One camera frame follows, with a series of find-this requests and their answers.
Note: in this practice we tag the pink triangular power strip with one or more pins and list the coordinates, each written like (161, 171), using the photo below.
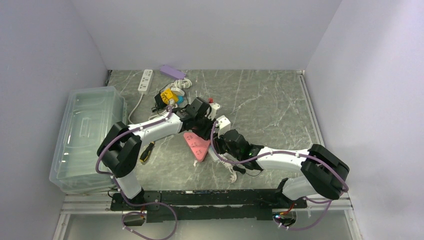
(198, 146)

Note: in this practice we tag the black cube adapter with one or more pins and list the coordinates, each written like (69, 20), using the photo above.
(159, 103)

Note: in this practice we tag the purple flat box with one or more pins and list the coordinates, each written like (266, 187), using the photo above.
(172, 72)

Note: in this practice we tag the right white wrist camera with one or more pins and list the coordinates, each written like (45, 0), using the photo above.
(223, 125)

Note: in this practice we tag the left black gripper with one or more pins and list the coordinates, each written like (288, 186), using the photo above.
(206, 134)

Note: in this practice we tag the clear plastic storage bin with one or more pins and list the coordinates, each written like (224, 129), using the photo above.
(89, 115)

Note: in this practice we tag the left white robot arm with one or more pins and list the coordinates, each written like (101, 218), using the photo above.
(118, 153)

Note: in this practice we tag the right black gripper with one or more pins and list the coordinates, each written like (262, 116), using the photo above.
(217, 142)

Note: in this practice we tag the black yellow screwdriver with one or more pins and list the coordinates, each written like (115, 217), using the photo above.
(146, 153)

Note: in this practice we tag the black power adapter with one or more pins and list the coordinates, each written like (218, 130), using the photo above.
(241, 170)

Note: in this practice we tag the yellow cube socket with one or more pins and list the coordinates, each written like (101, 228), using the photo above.
(168, 97)

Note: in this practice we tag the small white power strip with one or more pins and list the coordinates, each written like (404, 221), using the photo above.
(145, 81)

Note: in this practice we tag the black base frame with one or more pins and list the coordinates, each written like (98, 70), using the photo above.
(167, 205)

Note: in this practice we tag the blue cube socket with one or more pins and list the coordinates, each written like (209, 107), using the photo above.
(181, 99)

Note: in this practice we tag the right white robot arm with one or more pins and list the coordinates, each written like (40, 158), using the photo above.
(321, 172)

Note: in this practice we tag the white long power strip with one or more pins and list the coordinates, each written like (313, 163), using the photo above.
(215, 158)

